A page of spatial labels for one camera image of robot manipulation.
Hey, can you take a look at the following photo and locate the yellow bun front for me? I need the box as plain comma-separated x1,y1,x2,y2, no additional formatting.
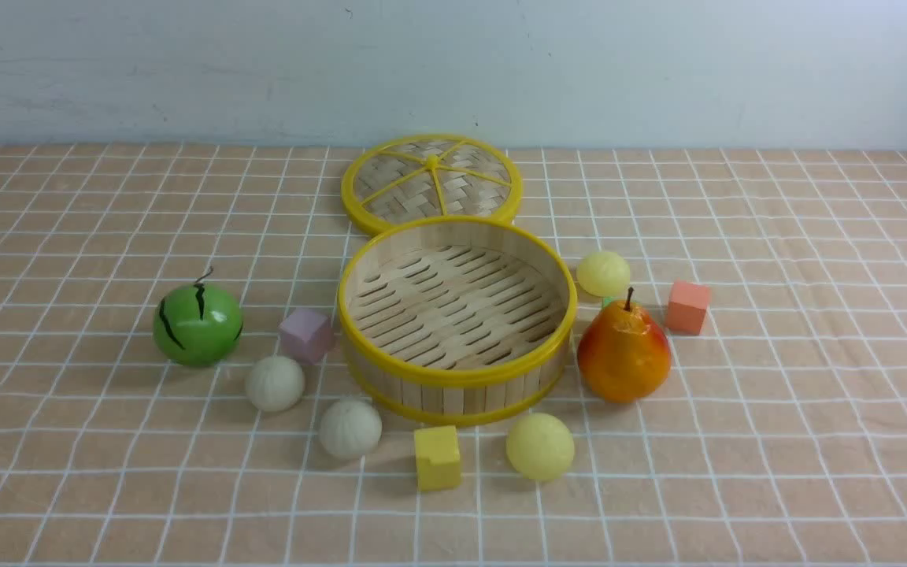
506,413,576,482

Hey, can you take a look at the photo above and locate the yellow bun back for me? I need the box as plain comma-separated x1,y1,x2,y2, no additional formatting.
576,249,631,298

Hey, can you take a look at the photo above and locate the checkered orange tablecloth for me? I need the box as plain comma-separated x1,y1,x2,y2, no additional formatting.
0,143,907,566

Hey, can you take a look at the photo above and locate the woven bamboo steamer lid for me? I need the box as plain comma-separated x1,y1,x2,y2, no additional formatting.
339,134,524,235

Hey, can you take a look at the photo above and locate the white bun front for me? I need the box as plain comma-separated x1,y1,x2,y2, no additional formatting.
318,398,383,460

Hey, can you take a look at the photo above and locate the orange red toy pear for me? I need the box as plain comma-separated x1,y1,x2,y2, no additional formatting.
576,287,671,403

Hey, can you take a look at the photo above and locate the salmon foam cube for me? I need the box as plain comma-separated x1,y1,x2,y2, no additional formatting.
665,280,712,336

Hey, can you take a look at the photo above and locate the white bun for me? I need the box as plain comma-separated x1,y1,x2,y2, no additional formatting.
245,356,305,412
318,398,383,460

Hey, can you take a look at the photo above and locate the bamboo steamer tray yellow rim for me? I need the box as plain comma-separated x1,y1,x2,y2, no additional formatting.
337,217,577,427

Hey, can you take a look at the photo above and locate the green toy watermelon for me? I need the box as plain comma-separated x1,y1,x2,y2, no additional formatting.
152,268,242,367

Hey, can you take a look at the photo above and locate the yellow foam cube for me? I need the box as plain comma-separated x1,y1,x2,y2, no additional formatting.
413,424,463,492

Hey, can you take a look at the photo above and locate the yellow bun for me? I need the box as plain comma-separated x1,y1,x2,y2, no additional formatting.
506,413,576,482
576,249,631,298

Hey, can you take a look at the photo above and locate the purple foam cube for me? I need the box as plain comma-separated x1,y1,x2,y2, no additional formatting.
280,306,335,364

